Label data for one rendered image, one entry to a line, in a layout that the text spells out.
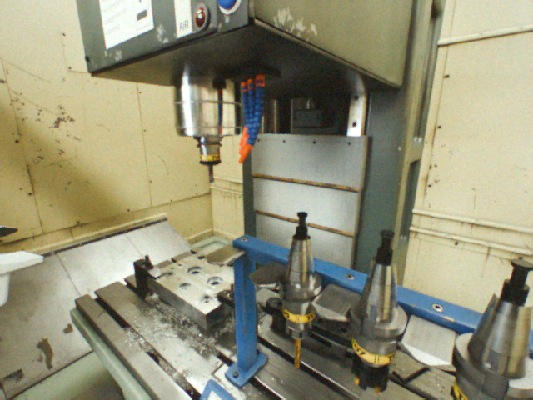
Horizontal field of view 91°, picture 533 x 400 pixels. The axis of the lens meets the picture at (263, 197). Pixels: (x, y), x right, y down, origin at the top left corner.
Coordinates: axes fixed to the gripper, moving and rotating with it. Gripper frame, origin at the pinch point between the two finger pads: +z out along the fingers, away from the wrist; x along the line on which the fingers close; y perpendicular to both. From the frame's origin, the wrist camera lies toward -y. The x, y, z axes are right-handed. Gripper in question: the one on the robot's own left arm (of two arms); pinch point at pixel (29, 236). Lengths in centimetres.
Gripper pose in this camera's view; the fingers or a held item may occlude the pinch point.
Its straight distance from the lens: 48.6
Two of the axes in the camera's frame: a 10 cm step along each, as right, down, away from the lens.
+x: 7.8, 1.6, -6.0
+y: 0.1, 9.7, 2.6
